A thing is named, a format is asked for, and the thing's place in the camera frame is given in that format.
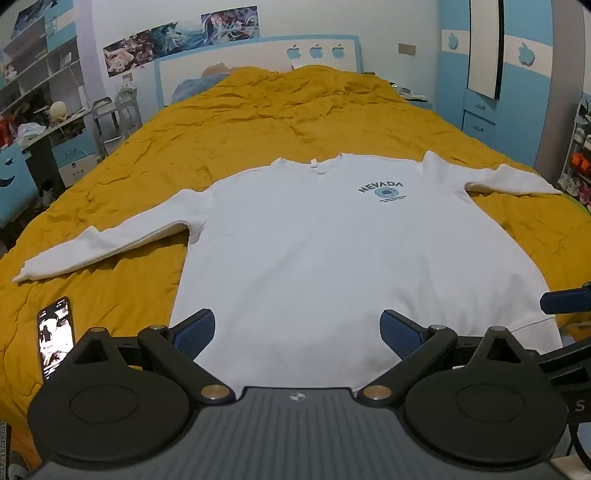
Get white wall shelving unit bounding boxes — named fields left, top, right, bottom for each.
left=0, top=21, right=89, bottom=121

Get white blue bed headboard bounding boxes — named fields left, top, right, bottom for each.
left=154, top=34, right=362, bottom=109

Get small anime wall poster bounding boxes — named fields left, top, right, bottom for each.
left=10, top=0, right=48, bottom=38

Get shoe rack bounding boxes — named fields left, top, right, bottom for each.
left=558, top=98, right=591, bottom=206

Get black framed mirror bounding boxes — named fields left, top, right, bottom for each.
left=466, top=0, right=505, bottom=101

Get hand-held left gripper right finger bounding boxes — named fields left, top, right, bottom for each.
left=362, top=309, right=541, bottom=403

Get blue white wardrobe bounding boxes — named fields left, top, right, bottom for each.
left=438, top=0, right=591, bottom=185

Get grey chair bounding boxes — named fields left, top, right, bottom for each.
left=91, top=85, right=144, bottom=161

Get blue white desk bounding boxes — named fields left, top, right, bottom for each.
left=0, top=105, right=99, bottom=228

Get yellow blanket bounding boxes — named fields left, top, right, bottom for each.
left=0, top=65, right=591, bottom=462

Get long anime wall poster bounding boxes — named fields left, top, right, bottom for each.
left=103, top=23, right=197, bottom=78

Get white plastic bag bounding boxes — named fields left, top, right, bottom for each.
left=16, top=122, right=48, bottom=142

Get blue pillow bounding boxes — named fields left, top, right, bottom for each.
left=172, top=64, right=232, bottom=106

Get white printed sweatshirt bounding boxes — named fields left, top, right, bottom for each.
left=12, top=151, right=565, bottom=393

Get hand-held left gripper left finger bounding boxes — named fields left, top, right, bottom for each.
left=69, top=308, right=234, bottom=405

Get black smartphone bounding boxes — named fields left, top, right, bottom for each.
left=37, top=296, right=77, bottom=384

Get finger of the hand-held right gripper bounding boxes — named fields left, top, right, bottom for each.
left=540, top=285, right=591, bottom=315

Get blue anime wall poster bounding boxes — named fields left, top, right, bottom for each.
left=200, top=6, right=259, bottom=47

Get red bag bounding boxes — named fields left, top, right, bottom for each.
left=0, top=114, right=17, bottom=149

